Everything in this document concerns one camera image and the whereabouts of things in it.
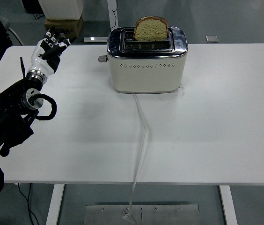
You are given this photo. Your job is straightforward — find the black box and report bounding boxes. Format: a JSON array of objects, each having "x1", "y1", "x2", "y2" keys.
[{"x1": 23, "y1": 0, "x2": 43, "y2": 14}]

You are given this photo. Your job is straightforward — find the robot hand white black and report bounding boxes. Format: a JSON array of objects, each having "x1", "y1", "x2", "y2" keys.
[{"x1": 28, "y1": 26, "x2": 76, "y2": 77}]

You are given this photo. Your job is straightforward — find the white box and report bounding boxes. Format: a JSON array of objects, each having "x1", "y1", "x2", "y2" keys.
[{"x1": 38, "y1": 0, "x2": 84, "y2": 20}]

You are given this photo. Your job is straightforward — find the cream toaster chrome top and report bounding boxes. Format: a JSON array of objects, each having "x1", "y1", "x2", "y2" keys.
[{"x1": 98, "y1": 26, "x2": 189, "y2": 94}]

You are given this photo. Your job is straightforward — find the white toaster power cord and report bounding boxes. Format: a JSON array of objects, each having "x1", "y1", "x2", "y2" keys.
[{"x1": 122, "y1": 93, "x2": 149, "y2": 225}]

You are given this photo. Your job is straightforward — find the white table leg with foot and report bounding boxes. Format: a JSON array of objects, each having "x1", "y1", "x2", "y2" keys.
[{"x1": 84, "y1": 0, "x2": 119, "y2": 44}]

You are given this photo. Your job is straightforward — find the brown cardboard box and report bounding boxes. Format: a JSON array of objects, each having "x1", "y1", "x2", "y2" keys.
[{"x1": 44, "y1": 15, "x2": 84, "y2": 39}]

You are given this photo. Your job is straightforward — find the brown bread slice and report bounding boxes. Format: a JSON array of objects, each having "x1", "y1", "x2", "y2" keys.
[{"x1": 133, "y1": 15, "x2": 169, "y2": 42}]

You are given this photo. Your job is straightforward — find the black floor cable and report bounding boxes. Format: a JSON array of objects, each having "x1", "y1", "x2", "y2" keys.
[{"x1": 17, "y1": 183, "x2": 40, "y2": 225}]

